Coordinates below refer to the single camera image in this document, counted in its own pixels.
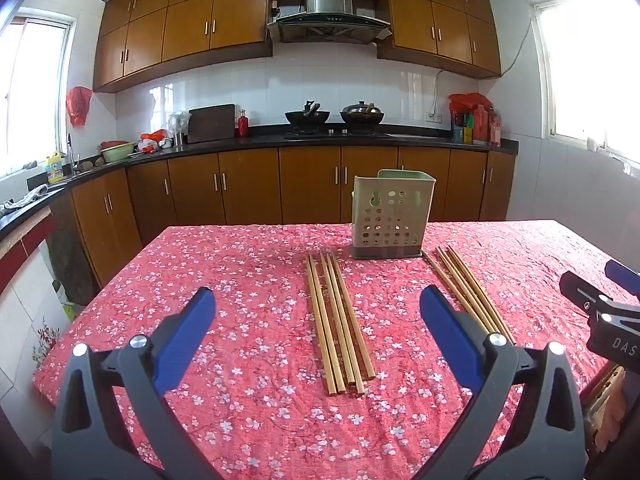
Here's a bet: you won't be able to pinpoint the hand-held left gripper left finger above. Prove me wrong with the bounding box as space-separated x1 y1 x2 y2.
51 286 226 480

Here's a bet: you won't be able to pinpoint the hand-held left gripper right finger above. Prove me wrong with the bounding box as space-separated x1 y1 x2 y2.
419 285 588 480

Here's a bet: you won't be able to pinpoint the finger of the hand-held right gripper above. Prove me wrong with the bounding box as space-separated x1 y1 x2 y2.
604 260 640 293
559 271 640 326

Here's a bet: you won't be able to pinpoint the beige perforated utensil holder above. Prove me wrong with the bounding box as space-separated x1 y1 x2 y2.
350 169 437 261

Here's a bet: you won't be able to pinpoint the red floral tablecloth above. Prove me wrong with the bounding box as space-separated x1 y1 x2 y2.
32 220 640 480

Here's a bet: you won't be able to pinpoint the white plastic bucket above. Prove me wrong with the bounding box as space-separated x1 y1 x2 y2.
52 280 76 321

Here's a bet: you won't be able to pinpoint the wooden base cabinets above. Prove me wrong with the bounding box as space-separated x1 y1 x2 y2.
50 145 516 301

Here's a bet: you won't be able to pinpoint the green basin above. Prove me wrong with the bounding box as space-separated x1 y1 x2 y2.
100 142 136 163

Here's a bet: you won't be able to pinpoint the red white plastic bag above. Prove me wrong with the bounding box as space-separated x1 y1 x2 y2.
137 130 171 153

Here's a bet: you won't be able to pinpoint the bright window near condiments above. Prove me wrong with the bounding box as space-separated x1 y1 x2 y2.
532 0 640 166

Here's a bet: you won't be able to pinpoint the black kitchen countertop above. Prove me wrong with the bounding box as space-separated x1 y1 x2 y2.
0 132 519 241

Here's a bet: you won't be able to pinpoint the white rag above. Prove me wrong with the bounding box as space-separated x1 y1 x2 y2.
2 185 48 211

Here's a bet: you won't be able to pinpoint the yellow dish soap bottle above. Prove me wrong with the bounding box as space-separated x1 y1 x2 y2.
46 151 66 184

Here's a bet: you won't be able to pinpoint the dark cutting board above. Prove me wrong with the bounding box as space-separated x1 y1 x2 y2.
187 104 236 144

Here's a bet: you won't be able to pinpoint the red bag over condiments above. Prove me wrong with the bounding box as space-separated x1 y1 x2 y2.
448 92 493 116

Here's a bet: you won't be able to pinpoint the dark pot with lid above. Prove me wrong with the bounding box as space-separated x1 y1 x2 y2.
340 102 386 126

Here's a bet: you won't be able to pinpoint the black gas stove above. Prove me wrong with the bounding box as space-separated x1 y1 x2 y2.
284 127 393 140

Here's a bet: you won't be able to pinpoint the black wok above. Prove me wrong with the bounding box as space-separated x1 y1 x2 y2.
285 101 332 127

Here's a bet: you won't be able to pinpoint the hanging red plastic bag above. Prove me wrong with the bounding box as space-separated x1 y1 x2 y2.
66 86 94 128

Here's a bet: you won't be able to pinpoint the window beside sink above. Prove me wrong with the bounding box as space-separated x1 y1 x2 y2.
0 7 78 176

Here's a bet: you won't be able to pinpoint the steel range hood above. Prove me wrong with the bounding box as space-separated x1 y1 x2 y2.
266 0 392 45

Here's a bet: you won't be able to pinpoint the grey wall cable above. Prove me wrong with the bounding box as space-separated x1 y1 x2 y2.
433 68 453 113

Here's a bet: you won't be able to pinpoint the wooden wall cabinets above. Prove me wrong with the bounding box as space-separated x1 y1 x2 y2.
92 0 502 93

